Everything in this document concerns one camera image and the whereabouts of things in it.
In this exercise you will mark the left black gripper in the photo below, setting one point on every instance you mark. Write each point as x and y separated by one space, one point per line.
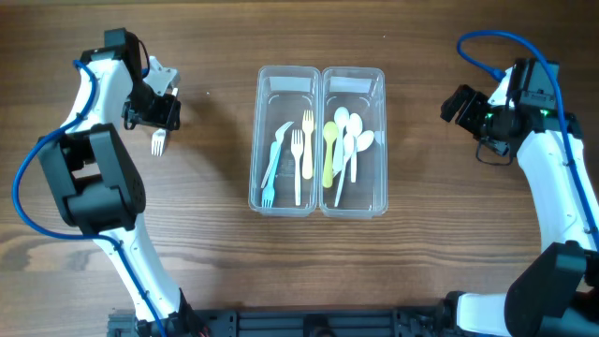
156 112

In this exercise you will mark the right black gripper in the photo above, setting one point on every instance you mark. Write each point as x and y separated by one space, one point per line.
471 115

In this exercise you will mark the white fork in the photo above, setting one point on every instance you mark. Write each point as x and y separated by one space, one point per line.
297 151
160 135
279 137

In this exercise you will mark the clear plastic container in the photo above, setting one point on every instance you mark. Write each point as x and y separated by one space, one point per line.
283 93
361 90

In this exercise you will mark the white spoon four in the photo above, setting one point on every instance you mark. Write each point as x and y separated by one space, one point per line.
341 119

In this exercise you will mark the yellow plastic spoon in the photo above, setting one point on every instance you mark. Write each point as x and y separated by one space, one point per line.
330 133

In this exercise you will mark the yellow plastic fork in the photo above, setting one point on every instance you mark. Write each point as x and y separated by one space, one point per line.
308 129

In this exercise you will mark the light blue plastic fork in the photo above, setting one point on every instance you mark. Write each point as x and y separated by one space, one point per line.
268 192

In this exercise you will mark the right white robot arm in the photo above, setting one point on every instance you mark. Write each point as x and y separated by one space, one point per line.
558 294

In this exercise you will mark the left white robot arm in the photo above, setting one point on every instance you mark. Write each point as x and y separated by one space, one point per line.
97 188

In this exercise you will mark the white spoon three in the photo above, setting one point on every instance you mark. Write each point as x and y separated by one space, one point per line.
364 140

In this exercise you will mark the white spoon one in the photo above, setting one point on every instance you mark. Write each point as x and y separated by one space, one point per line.
354 127

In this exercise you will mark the white spoon two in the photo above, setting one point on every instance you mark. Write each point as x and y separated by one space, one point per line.
348 149

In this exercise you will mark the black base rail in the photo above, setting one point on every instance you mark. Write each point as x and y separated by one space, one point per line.
398 322

